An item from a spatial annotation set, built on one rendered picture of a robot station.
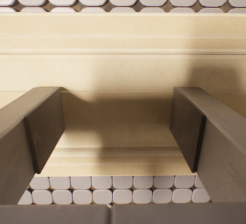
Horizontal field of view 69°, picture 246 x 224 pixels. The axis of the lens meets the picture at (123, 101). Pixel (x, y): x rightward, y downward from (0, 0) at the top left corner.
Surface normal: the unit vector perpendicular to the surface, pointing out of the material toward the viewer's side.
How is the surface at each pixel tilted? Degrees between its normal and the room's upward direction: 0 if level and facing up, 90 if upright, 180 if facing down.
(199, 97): 90
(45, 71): 11
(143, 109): 0
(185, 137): 90
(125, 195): 0
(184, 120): 90
